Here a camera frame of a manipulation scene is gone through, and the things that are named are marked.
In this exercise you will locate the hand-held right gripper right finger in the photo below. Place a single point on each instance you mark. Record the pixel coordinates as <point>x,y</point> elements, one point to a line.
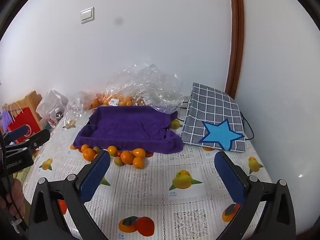
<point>230,177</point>

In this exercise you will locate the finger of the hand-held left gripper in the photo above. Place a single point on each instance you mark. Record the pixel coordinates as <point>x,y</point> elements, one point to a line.
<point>17,131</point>
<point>37,138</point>

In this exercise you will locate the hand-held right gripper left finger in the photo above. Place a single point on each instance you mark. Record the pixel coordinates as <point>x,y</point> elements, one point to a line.
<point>95,177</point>

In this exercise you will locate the small yellow-green citrus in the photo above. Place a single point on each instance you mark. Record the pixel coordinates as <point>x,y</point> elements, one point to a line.
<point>118,161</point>
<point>96,150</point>

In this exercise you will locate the pile of oranges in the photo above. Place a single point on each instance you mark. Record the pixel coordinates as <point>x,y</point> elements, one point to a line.
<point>138,162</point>

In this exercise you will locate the purple towel lined tray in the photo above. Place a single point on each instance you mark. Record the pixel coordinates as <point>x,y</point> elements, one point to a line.
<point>130,127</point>

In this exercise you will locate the person's left hand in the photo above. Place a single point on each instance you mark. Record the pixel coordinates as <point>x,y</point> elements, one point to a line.
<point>16,192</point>

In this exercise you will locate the red paper bag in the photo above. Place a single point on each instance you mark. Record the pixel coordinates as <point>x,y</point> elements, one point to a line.
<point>26,122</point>

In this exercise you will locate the purple tassel decoration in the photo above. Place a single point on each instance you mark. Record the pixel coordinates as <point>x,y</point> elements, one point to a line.
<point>6,120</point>

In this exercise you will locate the dark drink bottle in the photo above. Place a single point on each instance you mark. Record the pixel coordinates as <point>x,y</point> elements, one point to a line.
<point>57,116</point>

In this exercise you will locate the white plastic bag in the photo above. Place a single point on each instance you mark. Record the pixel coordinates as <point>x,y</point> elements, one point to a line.
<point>52,100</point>

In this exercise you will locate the empty clear plastic bag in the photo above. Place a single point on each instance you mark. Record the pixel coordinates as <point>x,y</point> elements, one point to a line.
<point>72,110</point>

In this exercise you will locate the fruit print tablecloth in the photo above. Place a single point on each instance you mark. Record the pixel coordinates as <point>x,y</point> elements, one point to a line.
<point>150,192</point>

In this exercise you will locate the grey checkered star cushion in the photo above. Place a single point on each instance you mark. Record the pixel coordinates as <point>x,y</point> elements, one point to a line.
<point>212,110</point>

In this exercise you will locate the clear plastic bag with label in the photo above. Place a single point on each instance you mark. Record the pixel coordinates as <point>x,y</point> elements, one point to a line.
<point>100,97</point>

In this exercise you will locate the bagged oranges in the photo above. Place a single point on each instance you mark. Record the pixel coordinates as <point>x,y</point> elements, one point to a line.
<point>125,101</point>

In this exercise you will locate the large crumpled clear plastic bag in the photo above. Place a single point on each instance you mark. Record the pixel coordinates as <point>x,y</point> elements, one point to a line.
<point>150,87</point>

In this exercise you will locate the white wall light switch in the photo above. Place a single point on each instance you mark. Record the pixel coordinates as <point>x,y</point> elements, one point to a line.
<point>87,15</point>

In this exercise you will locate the brown wooden door frame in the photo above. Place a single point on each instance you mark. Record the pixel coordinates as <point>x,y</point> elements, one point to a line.
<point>237,30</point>

